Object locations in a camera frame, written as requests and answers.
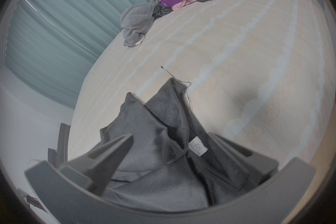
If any blue-green curtain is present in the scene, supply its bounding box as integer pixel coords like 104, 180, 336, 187
4, 0, 168, 110

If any bed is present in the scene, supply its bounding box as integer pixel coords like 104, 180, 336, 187
47, 0, 328, 168

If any black shiny garment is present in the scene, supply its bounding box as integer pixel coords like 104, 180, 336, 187
152, 4, 174, 19

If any grey garment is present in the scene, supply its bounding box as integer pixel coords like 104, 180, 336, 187
120, 0, 161, 47

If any black T-shirt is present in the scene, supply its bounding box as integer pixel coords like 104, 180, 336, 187
100, 65, 263, 215

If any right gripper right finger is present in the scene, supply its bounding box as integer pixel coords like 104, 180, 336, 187
209, 133, 279, 187

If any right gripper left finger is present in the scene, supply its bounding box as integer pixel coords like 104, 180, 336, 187
59, 134, 134, 197

